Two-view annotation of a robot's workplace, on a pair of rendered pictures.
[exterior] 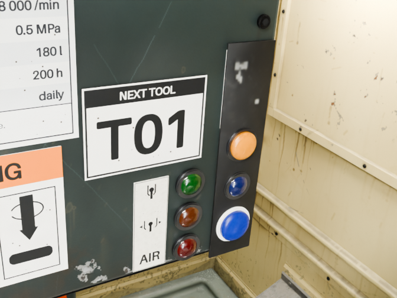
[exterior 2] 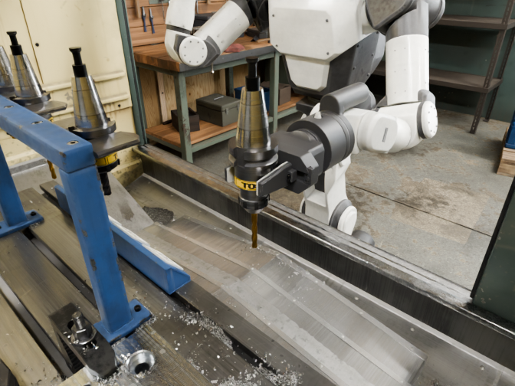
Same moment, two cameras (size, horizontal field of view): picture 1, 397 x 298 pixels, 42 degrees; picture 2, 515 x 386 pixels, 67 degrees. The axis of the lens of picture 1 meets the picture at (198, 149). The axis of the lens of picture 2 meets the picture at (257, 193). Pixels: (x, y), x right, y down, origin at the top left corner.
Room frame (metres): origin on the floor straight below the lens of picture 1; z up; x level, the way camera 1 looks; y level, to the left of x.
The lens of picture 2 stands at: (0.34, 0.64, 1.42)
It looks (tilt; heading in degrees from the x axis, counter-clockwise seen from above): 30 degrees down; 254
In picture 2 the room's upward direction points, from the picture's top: straight up
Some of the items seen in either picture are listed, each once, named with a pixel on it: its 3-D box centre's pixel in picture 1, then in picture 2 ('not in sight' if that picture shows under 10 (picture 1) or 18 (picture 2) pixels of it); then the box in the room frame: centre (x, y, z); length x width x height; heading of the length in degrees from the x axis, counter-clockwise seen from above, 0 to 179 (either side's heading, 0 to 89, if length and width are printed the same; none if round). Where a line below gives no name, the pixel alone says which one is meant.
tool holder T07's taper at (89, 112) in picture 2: not in sight; (86, 99); (0.42, 0.07, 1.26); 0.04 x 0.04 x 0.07
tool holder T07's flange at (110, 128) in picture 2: not in sight; (93, 132); (0.42, 0.07, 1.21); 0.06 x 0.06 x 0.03
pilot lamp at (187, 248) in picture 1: (186, 247); not in sight; (0.37, 0.00, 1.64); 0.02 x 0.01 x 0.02; 122
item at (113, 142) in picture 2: not in sight; (113, 142); (0.39, 0.12, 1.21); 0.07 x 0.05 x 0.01; 32
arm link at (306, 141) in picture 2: not in sight; (299, 151); (0.14, 0.15, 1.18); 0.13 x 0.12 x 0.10; 122
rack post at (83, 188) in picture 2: not in sight; (100, 256); (0.44, 0.15, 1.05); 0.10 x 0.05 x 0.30; 32
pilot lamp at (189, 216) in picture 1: (188, 216); not in sight; (0.37, 0.00, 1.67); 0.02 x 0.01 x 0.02; 122
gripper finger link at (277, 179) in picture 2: not in sight; (277, 181); (0.20, 0.23, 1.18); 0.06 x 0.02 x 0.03; 32
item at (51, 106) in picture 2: not in sight; (45, 108); (0.51, -0.07, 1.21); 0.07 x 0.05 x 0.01; 32
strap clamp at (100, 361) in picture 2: not in sight; (87, 351); (0.47, 0.25, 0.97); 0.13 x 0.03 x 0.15; 122
